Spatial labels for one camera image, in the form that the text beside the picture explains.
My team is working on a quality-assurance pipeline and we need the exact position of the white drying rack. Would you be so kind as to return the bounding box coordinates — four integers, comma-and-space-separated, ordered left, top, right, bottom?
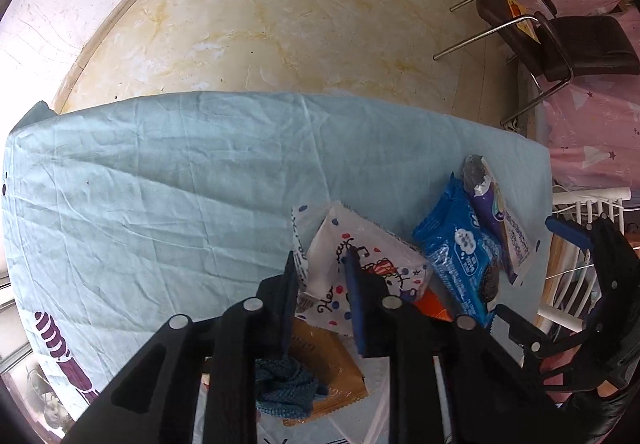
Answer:
535, 186, 633, 340

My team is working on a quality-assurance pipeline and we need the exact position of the orange snack packet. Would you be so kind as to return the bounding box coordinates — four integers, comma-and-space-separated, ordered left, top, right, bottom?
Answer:
417, 286, 453, 322

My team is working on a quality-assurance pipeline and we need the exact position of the blue knitted cloth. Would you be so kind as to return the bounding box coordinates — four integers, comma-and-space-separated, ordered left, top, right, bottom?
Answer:
255, 356, 328, 420

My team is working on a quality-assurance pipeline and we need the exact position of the white cartoon print packet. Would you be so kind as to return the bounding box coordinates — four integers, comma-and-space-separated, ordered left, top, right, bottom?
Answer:
291, 201, 435, 337

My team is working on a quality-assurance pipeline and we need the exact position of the light blue tablecloth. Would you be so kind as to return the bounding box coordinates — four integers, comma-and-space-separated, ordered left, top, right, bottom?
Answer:
0, 91, 553, 444

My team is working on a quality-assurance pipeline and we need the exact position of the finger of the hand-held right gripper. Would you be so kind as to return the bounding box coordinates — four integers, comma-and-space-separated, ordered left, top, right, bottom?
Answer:
545, 215, 640, 376
493, 305, 597, 371

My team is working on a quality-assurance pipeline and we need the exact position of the purple snack packet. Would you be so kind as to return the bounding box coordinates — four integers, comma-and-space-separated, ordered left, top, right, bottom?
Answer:
461, 154, 538, 285

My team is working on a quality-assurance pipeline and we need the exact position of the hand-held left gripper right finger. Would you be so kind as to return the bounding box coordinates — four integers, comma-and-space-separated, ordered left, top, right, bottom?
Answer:
344, 248, 566, 444

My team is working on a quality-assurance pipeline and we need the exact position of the pink star print curtain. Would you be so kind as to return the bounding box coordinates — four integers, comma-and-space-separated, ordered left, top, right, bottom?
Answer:
520, 0, 640, 195

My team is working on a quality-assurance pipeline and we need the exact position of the black leather chair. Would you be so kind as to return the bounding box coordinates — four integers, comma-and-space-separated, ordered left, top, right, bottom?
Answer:
432, 0, 640, 127

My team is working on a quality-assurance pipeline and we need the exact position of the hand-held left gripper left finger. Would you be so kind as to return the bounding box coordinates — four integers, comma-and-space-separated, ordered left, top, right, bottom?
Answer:
64, 251, 301, 444

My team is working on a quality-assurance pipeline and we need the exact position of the blue cookie packet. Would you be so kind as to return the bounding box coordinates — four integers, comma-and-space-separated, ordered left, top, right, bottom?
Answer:
412, 172, 503, 329

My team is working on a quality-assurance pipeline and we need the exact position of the tan snack packet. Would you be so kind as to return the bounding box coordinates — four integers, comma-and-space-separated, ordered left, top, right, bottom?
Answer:
282, 319, 368, 427

